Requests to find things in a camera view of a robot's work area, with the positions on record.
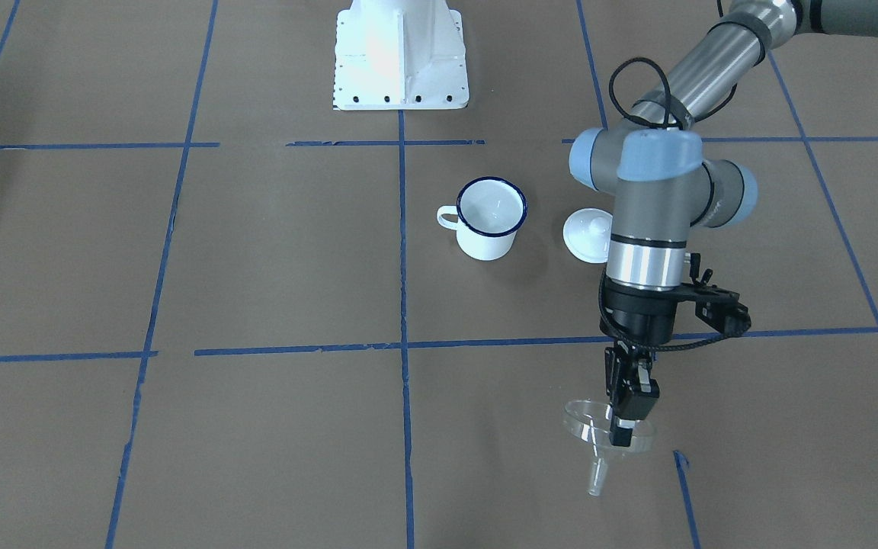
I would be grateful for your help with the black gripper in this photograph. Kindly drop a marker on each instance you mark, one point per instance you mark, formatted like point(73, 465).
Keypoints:
point(641, 316)

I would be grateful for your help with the clear plastic funnel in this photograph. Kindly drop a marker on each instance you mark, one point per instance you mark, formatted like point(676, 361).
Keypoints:
point(590, 422)

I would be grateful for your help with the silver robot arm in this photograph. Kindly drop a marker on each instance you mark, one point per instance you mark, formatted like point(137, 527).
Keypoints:
point(653, 163)

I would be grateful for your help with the white ceramic lid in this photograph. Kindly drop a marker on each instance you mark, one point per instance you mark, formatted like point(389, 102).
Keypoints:
point(586, 234)

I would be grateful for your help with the white enamel mug blue rim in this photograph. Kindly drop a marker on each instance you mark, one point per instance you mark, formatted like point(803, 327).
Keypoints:
point(486, 217)

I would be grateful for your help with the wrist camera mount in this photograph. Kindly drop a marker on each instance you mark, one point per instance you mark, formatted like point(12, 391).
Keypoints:
point(717, 307)

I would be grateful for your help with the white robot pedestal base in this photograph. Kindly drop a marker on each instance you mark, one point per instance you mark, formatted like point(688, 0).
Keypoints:
point(392, 55)

